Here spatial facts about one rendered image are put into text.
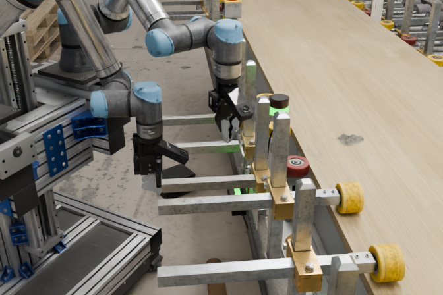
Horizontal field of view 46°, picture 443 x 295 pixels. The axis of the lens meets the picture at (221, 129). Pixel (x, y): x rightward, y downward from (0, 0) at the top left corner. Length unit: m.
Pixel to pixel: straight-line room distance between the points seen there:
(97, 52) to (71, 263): 1.11
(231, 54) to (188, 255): 1.44
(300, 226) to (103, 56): 0.75
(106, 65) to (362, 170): 0.82
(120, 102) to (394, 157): 0.86
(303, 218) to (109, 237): 1.47
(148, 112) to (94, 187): 1.81
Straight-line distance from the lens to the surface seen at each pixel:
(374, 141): 1.78
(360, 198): 1.37
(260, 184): 1.55
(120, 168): 3.35
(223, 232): 2.76
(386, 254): 1.18
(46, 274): 2.33
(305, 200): 1.08
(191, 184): 1.57
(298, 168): 1.57
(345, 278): 0.88
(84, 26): 1.50
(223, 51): 1.39
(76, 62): 1.96
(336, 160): 1.64
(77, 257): 2.37
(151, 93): 1.41
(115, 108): 1.43
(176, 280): 1.12
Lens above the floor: 1.71
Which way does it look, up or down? 27 degrees down
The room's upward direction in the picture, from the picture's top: straight up
